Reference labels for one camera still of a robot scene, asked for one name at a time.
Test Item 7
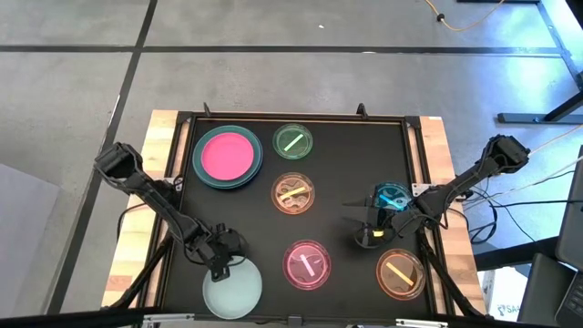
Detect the beige cable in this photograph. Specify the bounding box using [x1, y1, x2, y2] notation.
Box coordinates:
[527, 125, 583, 156]

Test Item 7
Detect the orange transparent plastic dish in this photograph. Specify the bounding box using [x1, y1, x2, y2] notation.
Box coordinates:
[271, 171, 316, 216]
[375, 248, 426, 302]

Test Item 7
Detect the white printed box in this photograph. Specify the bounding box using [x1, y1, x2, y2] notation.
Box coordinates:
[481, 268, 523, 320]

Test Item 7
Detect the grey panel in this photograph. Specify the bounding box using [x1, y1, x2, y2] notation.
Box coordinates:
[0, 162, 61, 320]

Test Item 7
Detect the thin black cable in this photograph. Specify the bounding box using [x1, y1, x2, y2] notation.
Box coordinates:
[500, 199, 583, 206]

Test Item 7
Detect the yellow strip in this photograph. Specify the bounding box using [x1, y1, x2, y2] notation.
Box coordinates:
[280, 185, 307, 200]
[385, 261, 415, 287]

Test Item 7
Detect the pale mint plastic plate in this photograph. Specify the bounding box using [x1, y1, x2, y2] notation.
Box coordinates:
[201, 254, 264, 321]

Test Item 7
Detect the dark grey case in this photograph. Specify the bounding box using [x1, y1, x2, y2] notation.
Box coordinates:
[517, 252, 583, 327]

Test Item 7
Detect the blue transparent plastic dish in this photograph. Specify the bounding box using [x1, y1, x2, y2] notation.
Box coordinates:
[372, 181, 414, 215]

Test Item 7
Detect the pink transparent plastic dish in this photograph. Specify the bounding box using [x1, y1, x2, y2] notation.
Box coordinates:
[281, 240, 332, 292]

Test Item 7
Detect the black cable sleeve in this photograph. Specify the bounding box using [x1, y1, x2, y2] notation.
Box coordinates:
[416, 227, 491, 319]
[107, 227, 177, 311]

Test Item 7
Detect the black table mat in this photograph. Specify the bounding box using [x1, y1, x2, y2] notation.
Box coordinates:
[162, 118, 432, 320]

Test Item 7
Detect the black crossbar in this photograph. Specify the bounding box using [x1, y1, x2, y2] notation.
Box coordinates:
[0, 305, 583, 328]

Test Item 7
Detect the yellow floor cable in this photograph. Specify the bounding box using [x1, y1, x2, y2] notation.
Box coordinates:
[424, 0, 506, 33]

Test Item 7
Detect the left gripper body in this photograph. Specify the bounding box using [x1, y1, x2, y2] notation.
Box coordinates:
[193, 221, 250, 271]

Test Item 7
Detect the green transparent plastic dish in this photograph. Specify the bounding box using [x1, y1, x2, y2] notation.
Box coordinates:
[272, 123, 314, 160]

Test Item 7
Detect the blue plastic plate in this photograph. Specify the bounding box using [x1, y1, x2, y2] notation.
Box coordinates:
[193, 129, 265, 190]

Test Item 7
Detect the silver bracket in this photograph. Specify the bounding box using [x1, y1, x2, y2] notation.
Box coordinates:
[142, 313, 196, 325]
[394, 318, 450, 328]

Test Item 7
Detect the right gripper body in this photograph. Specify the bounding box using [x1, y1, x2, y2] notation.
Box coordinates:
[353, 203, 414, 250]

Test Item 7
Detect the light green strip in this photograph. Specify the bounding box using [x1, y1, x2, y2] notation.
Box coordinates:
[283, 133, 305, 152]

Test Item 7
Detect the black desk frame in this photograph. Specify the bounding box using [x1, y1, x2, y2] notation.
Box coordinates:
[456, 0, 583, 125]

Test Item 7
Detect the pink plastic plate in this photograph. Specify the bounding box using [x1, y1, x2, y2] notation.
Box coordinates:
[200, 132, 256, 181]

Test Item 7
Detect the dark grey laptop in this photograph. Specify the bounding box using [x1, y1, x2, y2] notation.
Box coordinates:
[555, 145, 583, 274]

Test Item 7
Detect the dark teal plastic plate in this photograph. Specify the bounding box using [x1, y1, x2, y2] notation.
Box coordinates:
[191, 125, 264, 189]

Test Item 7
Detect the light blue strip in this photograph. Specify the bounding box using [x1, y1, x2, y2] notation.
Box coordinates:
[380, 194, 405, 210]

